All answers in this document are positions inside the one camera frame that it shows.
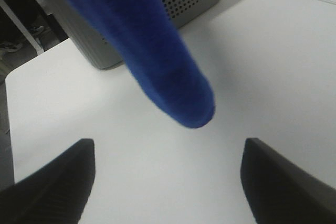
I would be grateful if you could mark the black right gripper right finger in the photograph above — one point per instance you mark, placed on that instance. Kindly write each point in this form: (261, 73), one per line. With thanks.
(278, 191)

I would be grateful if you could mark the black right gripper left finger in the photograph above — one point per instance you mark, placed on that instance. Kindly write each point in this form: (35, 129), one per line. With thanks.
(56, 193)

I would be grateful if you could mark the blue microfibre towel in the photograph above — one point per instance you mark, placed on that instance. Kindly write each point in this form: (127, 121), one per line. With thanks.
(153, 51)

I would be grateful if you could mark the person's shoes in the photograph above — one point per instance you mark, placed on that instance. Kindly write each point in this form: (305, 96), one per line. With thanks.
(16, 44)

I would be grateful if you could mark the grey perforated plastic basket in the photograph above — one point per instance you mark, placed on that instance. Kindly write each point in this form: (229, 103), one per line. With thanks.
(94, 47)

